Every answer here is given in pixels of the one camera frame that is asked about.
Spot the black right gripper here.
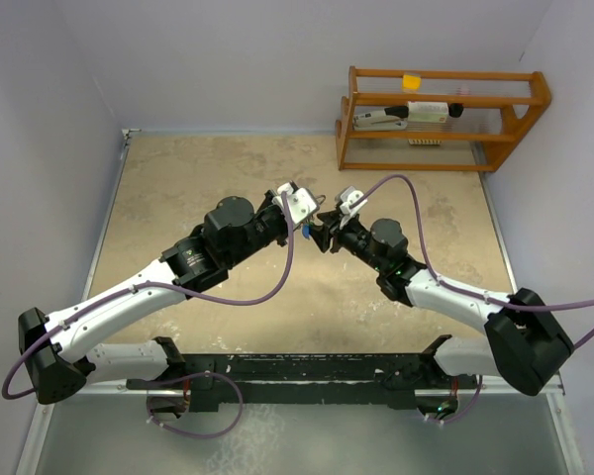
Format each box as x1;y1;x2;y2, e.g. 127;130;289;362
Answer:
304;210;385;273

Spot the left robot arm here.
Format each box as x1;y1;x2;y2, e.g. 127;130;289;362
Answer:
2;182;320;405

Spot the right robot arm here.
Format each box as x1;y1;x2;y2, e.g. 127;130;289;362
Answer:
308;211;574;396

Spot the strip of staples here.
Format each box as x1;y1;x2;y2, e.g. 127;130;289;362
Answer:
408;139;443;146

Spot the wooden rack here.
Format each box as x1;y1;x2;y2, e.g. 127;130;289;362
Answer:
335;66;552;172

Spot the white stapler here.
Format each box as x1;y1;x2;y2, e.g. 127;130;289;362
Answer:
352;106;409;132

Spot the white box with red label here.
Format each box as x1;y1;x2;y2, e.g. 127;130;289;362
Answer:
407;101;449;124

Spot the yellow block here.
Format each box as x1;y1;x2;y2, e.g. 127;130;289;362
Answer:
401;74;422;93

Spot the small black object on rack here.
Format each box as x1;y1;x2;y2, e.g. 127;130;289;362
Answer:
448;103;464;118

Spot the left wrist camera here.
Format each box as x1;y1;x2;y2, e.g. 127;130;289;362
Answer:
272;182;320;227

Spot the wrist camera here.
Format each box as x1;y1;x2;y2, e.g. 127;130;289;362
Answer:
335;186;367;219
272;182;320;227

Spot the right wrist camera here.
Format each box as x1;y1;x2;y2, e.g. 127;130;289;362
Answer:
335;186;367;219

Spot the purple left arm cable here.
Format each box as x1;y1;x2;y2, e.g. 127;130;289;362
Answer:
1;185;298;437

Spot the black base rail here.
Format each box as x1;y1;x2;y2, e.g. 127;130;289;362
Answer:
127;351;476;413

